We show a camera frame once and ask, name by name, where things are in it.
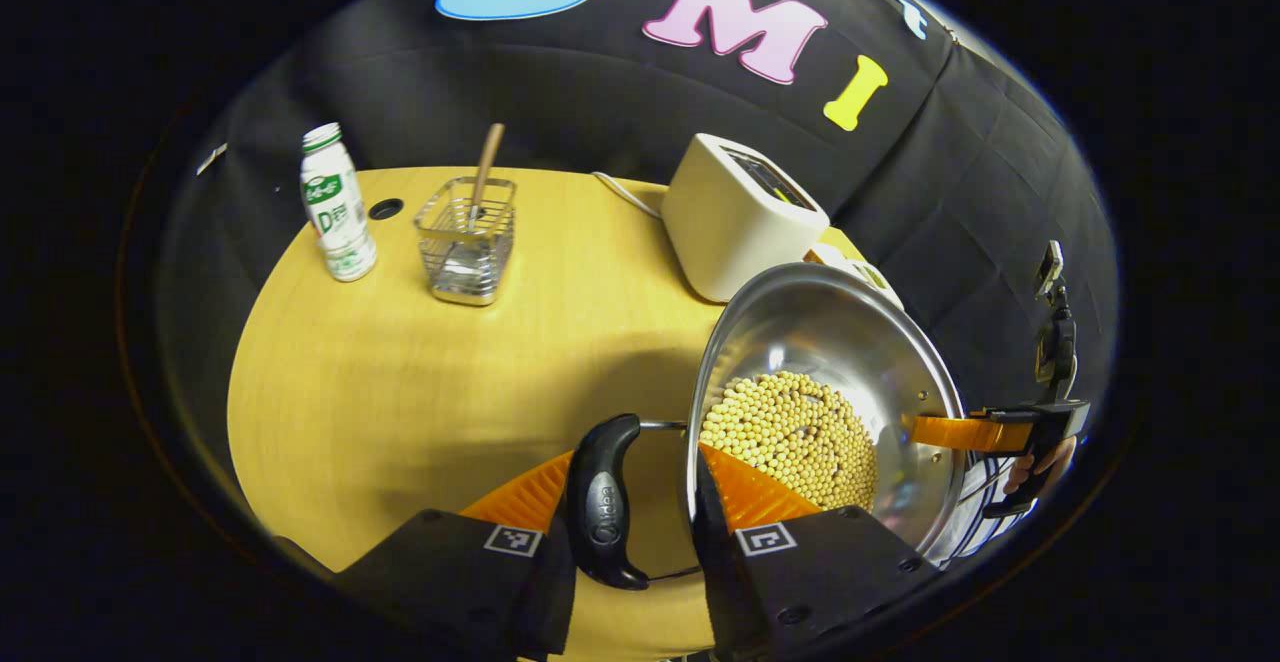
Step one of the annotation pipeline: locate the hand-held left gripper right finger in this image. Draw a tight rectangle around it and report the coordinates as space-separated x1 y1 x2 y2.
692 442 941 662

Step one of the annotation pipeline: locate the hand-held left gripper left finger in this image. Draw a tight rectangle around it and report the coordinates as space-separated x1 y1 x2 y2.
335 450 579 661

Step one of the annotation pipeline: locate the steel pot with black handles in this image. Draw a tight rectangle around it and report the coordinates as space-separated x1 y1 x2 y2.
566 262 971 591

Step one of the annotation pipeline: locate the pile of yellow soybeans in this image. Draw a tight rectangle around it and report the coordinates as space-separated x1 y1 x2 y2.
700 372 879 510

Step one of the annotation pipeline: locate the white toaster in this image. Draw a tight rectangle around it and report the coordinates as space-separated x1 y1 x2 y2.
661 133 831 303

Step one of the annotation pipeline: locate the white green-label drink bottle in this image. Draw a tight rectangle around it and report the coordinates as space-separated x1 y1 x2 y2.
301 123 378 283

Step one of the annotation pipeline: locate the wooden stick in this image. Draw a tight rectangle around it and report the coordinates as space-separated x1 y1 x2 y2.
470 123 506 228

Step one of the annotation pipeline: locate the black backdrop cloth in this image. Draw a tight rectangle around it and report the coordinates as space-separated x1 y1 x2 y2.
150 0 1121 503

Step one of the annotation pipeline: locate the wire mesh utensil basket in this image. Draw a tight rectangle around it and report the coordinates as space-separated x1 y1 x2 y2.
414 176 518 306

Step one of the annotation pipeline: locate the white toaster cable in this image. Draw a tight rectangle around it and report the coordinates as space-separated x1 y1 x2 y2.
592 172 666 221

